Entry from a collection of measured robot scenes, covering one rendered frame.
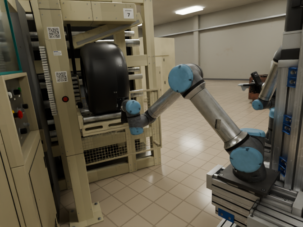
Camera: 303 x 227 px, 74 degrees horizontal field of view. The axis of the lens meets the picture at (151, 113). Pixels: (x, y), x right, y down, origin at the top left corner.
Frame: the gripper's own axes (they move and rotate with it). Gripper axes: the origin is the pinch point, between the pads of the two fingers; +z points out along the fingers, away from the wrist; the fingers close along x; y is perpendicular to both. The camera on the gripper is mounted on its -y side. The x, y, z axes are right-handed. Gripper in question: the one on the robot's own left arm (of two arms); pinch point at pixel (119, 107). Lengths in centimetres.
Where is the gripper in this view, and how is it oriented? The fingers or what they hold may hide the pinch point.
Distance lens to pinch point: 140.5
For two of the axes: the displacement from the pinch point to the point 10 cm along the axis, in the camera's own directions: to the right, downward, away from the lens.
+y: -1.1, -9.8, -1.4
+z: -3.8, -0.9, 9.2
